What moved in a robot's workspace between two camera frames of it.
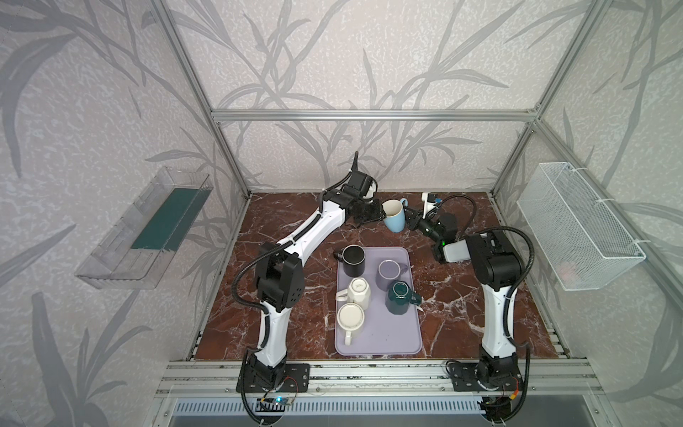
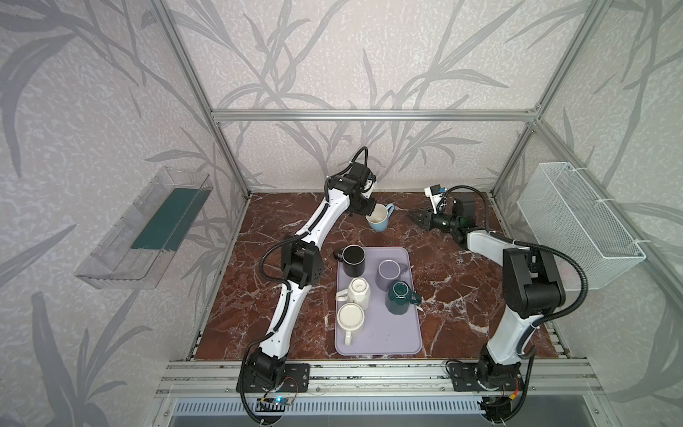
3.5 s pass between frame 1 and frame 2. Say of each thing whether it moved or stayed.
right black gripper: moved
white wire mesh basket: stayed
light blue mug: moved
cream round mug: stayed
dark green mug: stayed
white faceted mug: stayed
